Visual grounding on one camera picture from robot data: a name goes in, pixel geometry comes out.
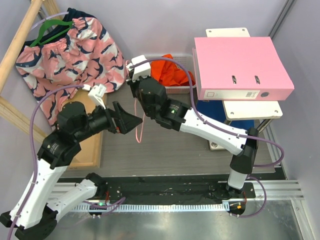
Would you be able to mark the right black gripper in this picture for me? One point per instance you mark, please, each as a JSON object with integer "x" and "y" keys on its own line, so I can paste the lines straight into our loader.
{"x": 132, "y": 84}

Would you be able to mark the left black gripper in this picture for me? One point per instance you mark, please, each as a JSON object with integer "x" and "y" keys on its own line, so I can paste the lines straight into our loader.
{"x": 124, "y": 121}

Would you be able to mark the orange shorts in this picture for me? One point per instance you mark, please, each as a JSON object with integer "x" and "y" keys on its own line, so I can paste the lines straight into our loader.
{"x": 168, "y": 74}

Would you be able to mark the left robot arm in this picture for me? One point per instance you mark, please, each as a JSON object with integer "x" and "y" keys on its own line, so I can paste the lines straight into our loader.
{"x": 35, "y": 216}

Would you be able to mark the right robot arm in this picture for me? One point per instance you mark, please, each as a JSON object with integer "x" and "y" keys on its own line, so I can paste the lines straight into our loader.
{"x": 176, "y": 115}

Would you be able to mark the pink patterned shorts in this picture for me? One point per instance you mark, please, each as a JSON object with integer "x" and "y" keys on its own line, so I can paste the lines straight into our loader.
{"x": 83, "y": 54}

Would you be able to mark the wooden clothes rack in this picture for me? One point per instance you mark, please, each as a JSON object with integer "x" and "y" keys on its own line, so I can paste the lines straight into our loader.
{"x": 15, "y": 150}

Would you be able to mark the white perforated basket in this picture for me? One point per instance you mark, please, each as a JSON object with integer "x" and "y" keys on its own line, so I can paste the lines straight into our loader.
{"x": 186, "y": 60}

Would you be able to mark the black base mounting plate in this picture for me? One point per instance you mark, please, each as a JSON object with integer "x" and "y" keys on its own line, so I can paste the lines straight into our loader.
{"x": 172, "y": 190}

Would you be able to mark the blue book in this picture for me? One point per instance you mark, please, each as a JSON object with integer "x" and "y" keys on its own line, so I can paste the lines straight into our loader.
{"x": 214, "y": 109}

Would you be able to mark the white small shelf stand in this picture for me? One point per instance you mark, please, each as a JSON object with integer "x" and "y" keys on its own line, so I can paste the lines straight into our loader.
{"x": 264, "y": 111}

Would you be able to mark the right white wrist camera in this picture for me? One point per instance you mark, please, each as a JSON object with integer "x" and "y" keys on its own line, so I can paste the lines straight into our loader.
{"x": 143, "y": 70}

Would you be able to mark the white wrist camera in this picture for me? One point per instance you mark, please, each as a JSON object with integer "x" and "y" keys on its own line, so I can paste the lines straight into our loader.
{"x": 96, "y": 94}
{"x": 143, "y": 70}

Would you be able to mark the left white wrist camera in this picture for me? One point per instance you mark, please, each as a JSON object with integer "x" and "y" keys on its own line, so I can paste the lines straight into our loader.
{"x": 96, "y": 94}

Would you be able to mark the pink ring binder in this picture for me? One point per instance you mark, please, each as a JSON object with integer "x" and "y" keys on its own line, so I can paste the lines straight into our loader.
{"x": 239, "y": 69}

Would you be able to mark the aluminium slotted rail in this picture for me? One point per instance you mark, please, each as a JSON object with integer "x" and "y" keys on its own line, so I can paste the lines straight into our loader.
{"x": 283, "y": 190}

